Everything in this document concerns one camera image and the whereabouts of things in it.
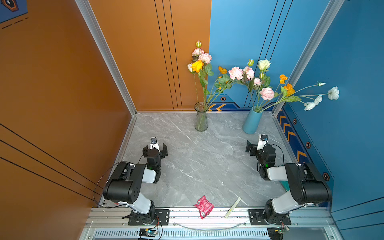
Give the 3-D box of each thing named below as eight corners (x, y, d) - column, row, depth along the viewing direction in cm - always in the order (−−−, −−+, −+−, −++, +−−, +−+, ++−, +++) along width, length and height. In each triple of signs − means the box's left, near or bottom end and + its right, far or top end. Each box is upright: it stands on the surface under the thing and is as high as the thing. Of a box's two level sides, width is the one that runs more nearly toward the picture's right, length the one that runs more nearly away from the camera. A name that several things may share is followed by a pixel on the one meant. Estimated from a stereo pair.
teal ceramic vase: (250, 136, 108) (259, 117, 91) (240, 130, 111) (248, 110, 95) (254, 132, 110) (264, 112, 94) (245, 126, 114) (253, 105, 98)
